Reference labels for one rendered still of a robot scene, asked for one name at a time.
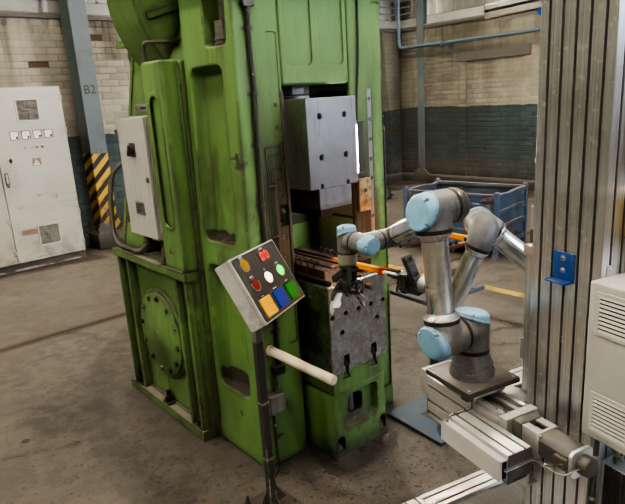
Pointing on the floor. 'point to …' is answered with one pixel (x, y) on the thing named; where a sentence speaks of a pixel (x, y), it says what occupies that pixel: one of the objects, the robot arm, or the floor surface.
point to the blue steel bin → (490, 192)
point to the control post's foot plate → (273, 497)
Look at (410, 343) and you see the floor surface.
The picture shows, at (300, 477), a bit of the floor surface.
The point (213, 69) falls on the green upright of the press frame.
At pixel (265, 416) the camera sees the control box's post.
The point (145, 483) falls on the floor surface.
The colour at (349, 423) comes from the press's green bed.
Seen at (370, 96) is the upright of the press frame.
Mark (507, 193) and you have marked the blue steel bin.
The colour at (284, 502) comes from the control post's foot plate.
